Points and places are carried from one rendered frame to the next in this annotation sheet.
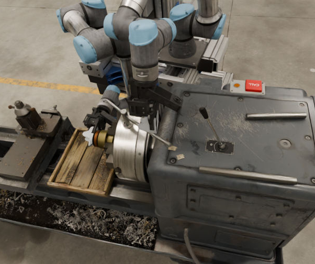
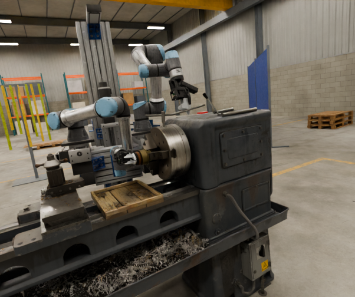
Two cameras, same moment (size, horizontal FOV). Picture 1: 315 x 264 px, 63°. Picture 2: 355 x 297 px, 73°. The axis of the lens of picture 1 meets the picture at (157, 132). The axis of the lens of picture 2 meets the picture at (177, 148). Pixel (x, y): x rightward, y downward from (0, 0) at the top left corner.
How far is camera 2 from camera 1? 1.28 m
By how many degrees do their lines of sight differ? 55
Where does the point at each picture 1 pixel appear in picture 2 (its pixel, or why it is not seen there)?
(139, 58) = (177, 63)
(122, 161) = (174, 142)
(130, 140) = (172, 129)
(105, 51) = (121, 105)
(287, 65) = not seen: hidden behind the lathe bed
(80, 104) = not seen: hidden behind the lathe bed
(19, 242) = not seen: outside the picture
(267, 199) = (253, 126)
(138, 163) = (184, 140)
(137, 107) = (180, 91)
